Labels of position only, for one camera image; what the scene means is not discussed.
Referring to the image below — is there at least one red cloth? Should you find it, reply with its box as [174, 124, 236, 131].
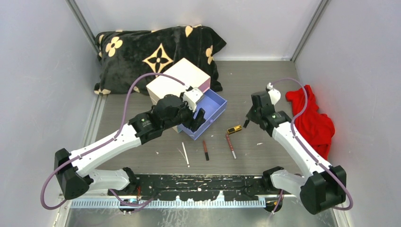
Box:
[295, 85, 335, 160]

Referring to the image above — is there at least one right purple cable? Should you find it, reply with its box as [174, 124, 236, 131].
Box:
[268, 78, 354, 214]

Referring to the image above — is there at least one white makeup pencil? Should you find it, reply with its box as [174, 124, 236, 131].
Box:
[182, 142, 190, 168]

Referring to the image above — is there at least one brown short lip pencil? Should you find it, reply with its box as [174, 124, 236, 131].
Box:
[202, 140, 209, 161]

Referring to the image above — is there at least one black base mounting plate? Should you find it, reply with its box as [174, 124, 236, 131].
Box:
[106, 174, 280, 201]

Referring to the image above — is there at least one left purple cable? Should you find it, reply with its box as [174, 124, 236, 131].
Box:
[41, 73, 192, 214]

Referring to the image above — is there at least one gold black lipstick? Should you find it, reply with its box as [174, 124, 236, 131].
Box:
[227, 125, 242, 135]

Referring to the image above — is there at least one aluminium slotted rail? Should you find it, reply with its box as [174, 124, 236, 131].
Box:
[70, 198, 266, 209]

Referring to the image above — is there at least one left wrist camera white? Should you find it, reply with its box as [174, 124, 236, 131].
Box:
[183, 87, 203, 113]

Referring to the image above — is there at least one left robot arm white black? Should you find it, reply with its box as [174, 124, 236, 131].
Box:
[54, 90, 206, 200]

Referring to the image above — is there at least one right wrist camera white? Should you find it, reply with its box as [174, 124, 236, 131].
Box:
[266, 83, 281, 105]

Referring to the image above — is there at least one black floral plush blanket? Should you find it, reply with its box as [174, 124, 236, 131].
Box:
[94, 25, 227, 95]

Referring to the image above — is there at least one red makeup pencil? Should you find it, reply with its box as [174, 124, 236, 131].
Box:
[226, 134, 237, 159]

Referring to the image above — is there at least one pastel mini drawer organizer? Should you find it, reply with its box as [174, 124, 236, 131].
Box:
[146, 58, 227, 140]

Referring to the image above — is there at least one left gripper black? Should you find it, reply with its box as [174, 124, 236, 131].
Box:
[162, 93, 205, 131]

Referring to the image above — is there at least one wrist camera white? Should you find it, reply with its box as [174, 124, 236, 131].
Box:
[183, 87, 203, 113]
[266, 83, 281, 105]

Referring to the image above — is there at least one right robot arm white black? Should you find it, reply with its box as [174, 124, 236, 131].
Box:
[244, 89, 347, 215]

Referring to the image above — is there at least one purple cable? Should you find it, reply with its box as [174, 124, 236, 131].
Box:
[268, 78, 354, 214]
[41, 73, 192, 214]

